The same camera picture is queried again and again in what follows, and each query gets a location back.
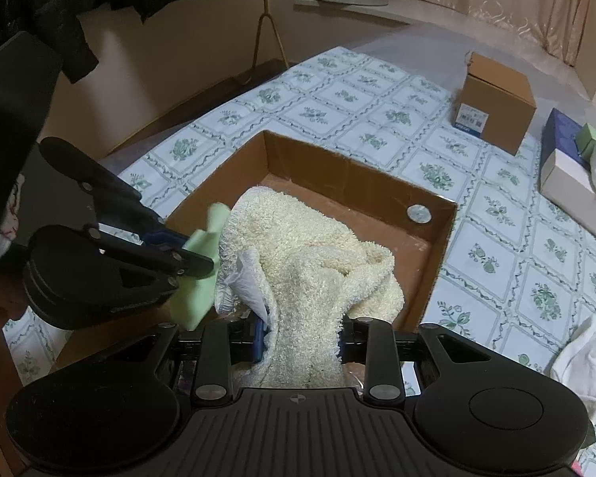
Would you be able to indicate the white cloth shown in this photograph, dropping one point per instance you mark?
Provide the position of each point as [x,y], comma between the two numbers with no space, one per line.
[581,357]

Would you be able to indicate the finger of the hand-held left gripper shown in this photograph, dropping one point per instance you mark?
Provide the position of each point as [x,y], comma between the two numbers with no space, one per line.
[166,239]
[188,264]

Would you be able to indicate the floral tablecloth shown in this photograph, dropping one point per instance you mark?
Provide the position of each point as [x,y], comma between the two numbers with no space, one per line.
[352,97]

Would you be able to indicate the beige curtain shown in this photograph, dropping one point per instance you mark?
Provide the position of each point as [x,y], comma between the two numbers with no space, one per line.
[501,0]

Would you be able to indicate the small closed cardboard box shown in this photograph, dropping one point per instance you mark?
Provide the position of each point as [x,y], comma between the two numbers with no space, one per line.
[501,99]

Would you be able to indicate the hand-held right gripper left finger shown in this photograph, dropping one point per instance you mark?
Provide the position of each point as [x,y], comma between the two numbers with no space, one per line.
[257,343]

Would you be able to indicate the cardboard tray box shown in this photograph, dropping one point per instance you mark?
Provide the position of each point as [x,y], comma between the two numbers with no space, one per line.
[337,174]

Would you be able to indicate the pale yellow towel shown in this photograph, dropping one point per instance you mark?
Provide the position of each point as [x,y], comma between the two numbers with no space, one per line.
[303,268]

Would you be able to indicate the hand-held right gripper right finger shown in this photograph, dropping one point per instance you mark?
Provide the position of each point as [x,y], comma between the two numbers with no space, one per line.
[355,333]

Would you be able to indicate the light green cloth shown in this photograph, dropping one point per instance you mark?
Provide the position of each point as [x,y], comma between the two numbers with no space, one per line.
[193,303]

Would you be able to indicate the white flat box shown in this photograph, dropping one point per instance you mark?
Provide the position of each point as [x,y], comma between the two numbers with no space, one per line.
[566,179]

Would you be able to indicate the small green box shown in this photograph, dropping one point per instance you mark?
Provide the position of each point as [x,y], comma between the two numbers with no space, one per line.
[587,140]

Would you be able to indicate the brass coat rack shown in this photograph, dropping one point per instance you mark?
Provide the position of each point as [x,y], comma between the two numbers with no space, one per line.
[264,5]

